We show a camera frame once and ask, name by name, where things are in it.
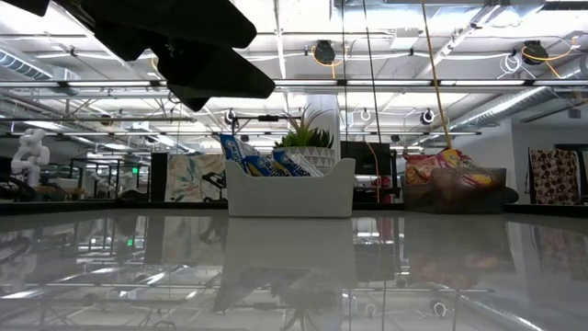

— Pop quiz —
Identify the red chair stack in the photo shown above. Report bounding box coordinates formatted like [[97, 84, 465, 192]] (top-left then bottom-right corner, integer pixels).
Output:
[[370, 176, 391, 203]]

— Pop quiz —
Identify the green plant in white pot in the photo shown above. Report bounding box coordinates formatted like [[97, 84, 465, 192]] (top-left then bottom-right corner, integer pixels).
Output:
[[274, 104, 336, 174]]

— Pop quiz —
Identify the long black hanging cable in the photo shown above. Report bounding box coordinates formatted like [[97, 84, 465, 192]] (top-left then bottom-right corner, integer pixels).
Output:
[[361, 0, 382, 143]]

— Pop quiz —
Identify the dark grey plastic bin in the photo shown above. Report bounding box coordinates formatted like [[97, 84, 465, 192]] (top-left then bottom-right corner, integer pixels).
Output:
[[401, 165, 507, 215]]

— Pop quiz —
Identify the brown dotted patterned chair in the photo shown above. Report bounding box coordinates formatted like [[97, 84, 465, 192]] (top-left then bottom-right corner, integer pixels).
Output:
[[526, 147, 582, 206]]

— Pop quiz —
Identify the black monitor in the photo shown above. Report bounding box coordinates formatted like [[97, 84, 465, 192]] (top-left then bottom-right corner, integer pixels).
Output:
[[340, 140, 391, 176]]

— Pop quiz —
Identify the light grey plastic bin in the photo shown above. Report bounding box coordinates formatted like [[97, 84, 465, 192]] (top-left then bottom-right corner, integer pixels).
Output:
[[224, 157, 356, 219]]

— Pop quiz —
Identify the blue ramen packet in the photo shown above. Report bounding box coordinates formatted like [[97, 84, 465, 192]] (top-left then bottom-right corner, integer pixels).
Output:
[[242, 154, 284, 177], [272, 147, 325, 177], [219, 132, 258, 176]]

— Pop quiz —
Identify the long yellow hanging cable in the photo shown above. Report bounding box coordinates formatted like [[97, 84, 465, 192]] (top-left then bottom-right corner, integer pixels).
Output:
[[420, 0, 451, 139]]

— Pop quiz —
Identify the floral patterned panel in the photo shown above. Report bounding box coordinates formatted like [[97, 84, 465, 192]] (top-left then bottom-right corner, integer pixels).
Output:
[[164, 153, 230, 203]]

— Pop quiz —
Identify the black ceiling cable reel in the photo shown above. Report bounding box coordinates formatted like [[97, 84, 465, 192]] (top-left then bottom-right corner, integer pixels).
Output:
[[310, 40, 350, 79], [500, 36, 580, 79]]

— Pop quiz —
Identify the tall black box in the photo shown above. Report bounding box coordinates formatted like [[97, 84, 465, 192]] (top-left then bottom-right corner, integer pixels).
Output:
[[150, 151, 169, 202]]

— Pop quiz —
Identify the short yellow cable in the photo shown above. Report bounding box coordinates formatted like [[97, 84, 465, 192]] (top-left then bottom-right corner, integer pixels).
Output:
[[366, 141, 381, 203]]

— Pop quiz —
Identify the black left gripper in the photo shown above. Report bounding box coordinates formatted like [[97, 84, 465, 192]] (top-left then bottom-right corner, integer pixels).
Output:
[[54, 0, 276, 113]]

